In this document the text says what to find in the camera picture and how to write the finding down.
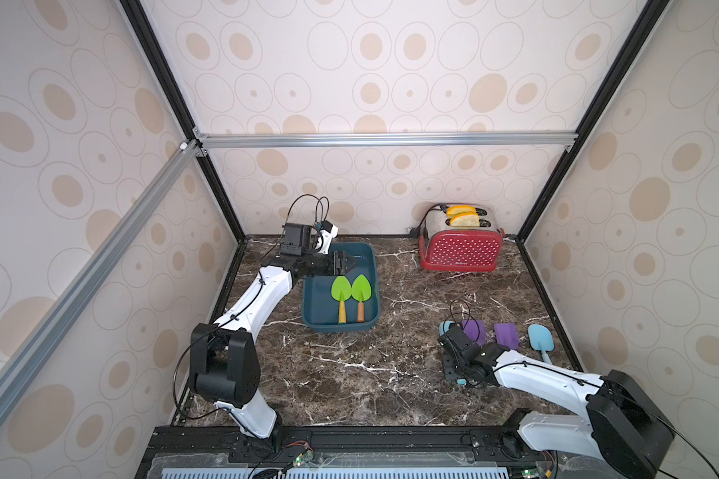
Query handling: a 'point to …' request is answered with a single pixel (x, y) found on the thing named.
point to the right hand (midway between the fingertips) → (450, 368)
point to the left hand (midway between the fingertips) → (355, 260)
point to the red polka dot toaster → (460, 247)
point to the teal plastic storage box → (321, 308)
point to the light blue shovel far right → (541, 339)
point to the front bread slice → (469, 220)
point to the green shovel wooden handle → (360, 291)
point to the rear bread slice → (460, 209)
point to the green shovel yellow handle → (341, 290)
